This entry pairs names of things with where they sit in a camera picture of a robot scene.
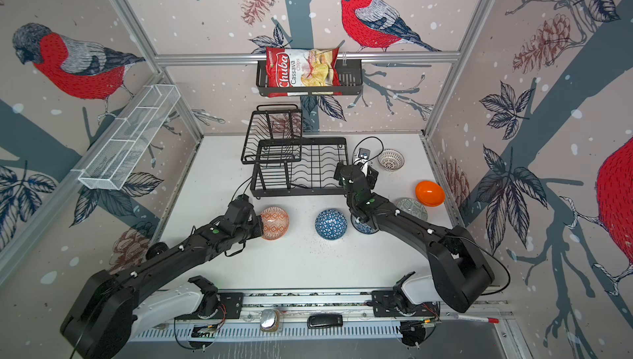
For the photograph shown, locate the orange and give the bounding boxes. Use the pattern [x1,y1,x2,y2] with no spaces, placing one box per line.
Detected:
[260,207,289,241]

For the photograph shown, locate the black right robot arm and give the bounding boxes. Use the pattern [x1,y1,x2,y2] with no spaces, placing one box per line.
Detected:
[334,162,495,313]

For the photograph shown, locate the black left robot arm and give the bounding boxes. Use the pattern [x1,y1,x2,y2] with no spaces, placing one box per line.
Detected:
[59,194,262,358]

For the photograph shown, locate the white brown patterned bowl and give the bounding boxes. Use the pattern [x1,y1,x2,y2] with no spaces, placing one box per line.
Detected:
[378,149,405,171]

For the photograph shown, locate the blue floral bowl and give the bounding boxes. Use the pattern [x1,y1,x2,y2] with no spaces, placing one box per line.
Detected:
[350,215,379,235]

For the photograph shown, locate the green grey patterned bowl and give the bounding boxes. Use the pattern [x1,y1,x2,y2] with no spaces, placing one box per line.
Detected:
[395,197,428,222]

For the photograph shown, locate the orange plastic bowl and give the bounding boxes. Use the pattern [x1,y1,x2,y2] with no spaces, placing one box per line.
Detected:
[415,180,445,207]

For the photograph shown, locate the silver bell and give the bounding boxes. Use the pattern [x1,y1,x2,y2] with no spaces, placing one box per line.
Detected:
[260,309,281,333]

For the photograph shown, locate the black remote fob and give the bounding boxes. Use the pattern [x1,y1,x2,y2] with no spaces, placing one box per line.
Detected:
[307,313,344,329]

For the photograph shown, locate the red cassava chips bag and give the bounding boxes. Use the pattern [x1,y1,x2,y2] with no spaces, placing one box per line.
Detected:
[265,47,341,97]

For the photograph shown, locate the red white pen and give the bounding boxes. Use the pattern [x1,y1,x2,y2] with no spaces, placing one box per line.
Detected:
[449,313,499,324]

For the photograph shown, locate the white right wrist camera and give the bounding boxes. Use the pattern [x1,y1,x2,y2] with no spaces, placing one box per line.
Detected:
[354,147,371,165]

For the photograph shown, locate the black wire dish rack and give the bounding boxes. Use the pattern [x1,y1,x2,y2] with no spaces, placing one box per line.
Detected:
[241,104,348,198]

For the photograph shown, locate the black wall shelf basket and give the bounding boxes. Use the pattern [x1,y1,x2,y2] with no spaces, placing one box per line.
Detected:
[256,59,364,98]

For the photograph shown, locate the white wire wall basket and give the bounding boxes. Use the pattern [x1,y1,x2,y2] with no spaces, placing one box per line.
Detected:
[78,84,181,190]

